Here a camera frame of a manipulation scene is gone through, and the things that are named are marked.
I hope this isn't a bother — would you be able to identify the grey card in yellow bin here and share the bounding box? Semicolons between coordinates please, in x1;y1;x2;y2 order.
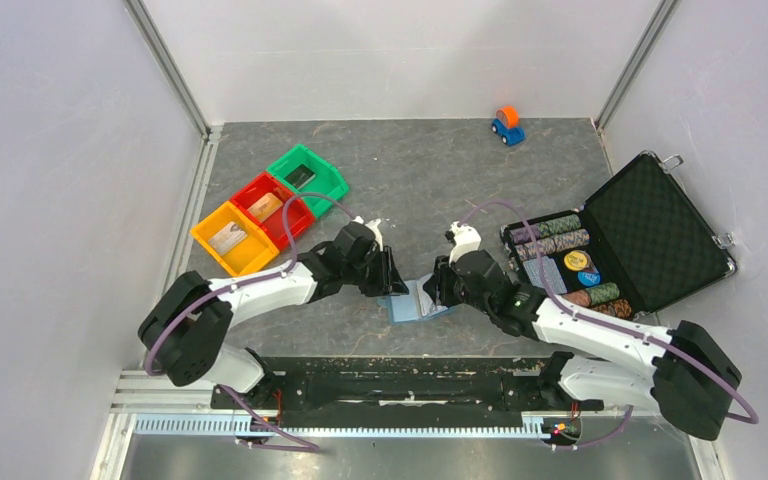
208;221;248;256

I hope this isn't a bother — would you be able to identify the blue playing card deck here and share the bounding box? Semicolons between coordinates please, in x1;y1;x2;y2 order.
523;257;568;295

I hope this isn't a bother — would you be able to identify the blue leather card holder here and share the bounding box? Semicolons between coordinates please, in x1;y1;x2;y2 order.
377;274;451;324

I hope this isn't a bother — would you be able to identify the blue dealer chip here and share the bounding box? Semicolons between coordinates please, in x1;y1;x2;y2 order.
577;269;602;288

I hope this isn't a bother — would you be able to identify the dark card in green bin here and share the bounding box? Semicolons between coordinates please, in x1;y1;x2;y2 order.
285;165;316;190

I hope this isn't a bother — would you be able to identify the black poker chip case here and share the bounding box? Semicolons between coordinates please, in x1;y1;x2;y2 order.
500;151;737;319

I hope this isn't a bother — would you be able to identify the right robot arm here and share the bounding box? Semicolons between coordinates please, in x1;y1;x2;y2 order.
421;250;742;441

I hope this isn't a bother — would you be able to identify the tan card in red bin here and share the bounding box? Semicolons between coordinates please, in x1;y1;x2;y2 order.
247;193;284;223

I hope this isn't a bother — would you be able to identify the blue orange toy car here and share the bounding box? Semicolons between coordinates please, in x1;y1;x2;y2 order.
491;105;526;146

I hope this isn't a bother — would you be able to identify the yellow plastic bin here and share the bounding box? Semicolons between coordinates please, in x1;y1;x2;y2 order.
190;201;279;277

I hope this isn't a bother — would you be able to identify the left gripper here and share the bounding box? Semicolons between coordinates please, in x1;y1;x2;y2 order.
343;245;409;297

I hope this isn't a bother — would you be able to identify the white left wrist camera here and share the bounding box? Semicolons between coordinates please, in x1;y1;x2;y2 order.
353;216;384;250

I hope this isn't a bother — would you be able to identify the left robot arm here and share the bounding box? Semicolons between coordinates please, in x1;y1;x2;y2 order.
138;221;409;408

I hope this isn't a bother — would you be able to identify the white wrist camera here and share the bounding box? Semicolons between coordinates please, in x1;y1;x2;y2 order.
353;216;384;250
445;221;481;265

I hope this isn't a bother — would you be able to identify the red plastic bin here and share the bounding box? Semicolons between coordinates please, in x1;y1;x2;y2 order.
230;172;316;251

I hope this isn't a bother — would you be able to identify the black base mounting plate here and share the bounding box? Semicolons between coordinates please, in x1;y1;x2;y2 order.
211;353;604;429

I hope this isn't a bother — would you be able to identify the green plastic bin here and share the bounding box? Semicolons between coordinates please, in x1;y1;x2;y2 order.
266;144;349;200

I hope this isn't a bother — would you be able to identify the yellow dealer chip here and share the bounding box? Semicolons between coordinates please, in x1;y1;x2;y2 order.
563;250;592;272

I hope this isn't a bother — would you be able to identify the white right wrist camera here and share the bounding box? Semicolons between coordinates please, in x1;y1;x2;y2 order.
445;221;481;265

